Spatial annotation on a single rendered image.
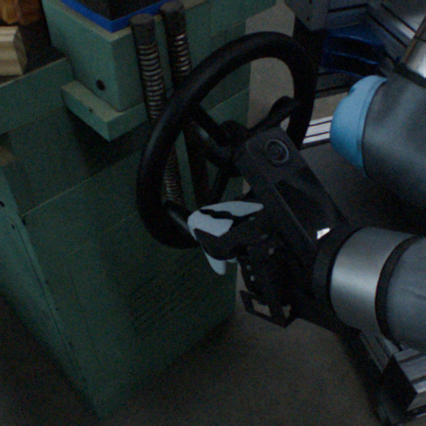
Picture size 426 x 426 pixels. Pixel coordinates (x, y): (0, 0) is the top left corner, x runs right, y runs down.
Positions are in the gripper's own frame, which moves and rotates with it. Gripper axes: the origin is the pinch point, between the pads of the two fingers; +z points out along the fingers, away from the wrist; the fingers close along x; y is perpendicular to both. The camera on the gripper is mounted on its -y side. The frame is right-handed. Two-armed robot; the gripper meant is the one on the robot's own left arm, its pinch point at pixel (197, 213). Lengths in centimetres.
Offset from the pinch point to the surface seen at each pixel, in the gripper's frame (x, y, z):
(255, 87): 113, 21, 122
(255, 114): 38, 4, 33
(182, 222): -0.9, 1.0, 2.1
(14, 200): -10.8, -3.7, 24.9
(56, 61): -1.2, -18.1, 17.2
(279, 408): 26, 72, 39
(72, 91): -1.0, -14.4, 16.7
